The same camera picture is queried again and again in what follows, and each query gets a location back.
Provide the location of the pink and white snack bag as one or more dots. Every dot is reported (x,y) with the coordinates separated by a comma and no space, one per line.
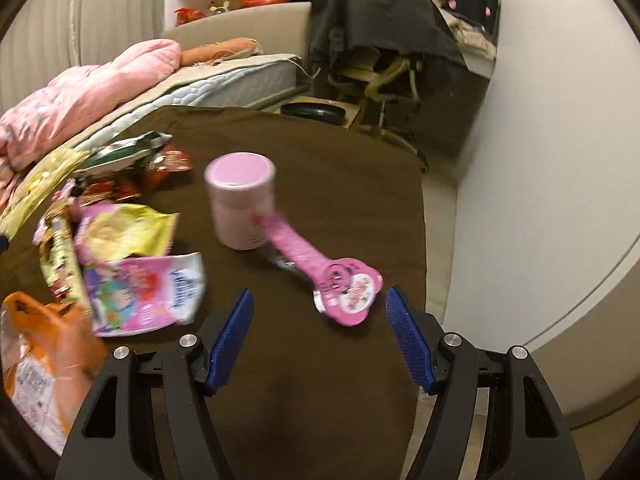
(140,290)

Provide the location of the pink cylindrical jar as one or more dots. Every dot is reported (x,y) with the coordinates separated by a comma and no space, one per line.
(240,200)

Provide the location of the pink quilt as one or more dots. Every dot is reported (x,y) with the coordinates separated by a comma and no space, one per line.
(90,90)

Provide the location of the pink and yellow chip bag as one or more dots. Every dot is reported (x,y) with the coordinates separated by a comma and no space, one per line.
(130,230)

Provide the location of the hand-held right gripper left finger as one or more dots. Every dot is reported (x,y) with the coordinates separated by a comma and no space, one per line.
(232,340)

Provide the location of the yellow and red striped wrapper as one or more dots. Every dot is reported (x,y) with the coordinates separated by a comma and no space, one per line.
(60,260)

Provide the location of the black round object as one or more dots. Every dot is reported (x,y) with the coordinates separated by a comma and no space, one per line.
(312,111)

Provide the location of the long pink toy package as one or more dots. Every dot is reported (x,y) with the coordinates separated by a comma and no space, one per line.
(300,250)

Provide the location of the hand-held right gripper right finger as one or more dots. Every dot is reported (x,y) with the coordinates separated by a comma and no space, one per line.
(407,340)

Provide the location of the office chair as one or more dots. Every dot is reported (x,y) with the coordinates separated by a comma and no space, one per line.
(385,75)

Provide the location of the small red plastic bag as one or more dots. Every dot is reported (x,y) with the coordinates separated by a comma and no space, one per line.
(189,15)

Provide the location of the green and white snack bag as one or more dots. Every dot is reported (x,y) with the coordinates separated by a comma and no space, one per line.
(125,155)

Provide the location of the small plush toy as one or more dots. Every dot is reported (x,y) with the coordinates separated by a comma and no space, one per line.
(220,6)

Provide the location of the orange pillow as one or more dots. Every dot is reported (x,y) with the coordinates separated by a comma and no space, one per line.
(220,50)

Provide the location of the yellow plastic packet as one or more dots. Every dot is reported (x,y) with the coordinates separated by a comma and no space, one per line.
(40,185)

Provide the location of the beige bed headboard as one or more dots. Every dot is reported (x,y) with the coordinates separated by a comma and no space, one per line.
(280,25)

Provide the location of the brown tablecloth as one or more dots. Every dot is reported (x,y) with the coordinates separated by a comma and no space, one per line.
(325,185)

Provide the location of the dark cloth over chair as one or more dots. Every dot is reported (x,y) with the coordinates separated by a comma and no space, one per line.
(375,10)

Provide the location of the orange snack bag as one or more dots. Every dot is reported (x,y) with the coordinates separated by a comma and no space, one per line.
(45,335)

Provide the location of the bed mattress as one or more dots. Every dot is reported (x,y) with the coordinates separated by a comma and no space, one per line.
(240,85)

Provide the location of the small red foil wrapper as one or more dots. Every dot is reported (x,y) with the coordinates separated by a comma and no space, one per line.
(115,190)

